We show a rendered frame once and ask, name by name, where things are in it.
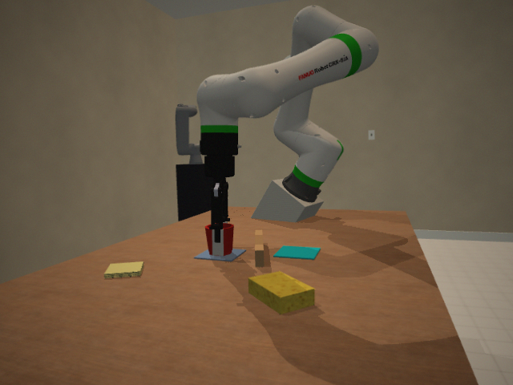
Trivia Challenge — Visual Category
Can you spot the yellow flat pad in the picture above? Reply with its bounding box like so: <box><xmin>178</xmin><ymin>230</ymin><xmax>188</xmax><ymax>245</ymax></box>
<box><xmin>104</xmin><ymin>261</ymin><xmax>143</xmax><ymax>278</ymax></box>

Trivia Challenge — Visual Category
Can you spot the yellow sponge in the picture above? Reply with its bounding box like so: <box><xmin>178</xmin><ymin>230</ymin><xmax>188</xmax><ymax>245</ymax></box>
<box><xmin>248</xmin><ymin>271</ymin><xmax>315</xmax><ymax>314</ymax></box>

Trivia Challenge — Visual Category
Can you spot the red cup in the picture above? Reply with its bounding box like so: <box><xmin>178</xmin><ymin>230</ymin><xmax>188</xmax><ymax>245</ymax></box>
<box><xmin>205</xmin><ymin>223</ymin><xmax>234</xmax><ymax>256</ymax></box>

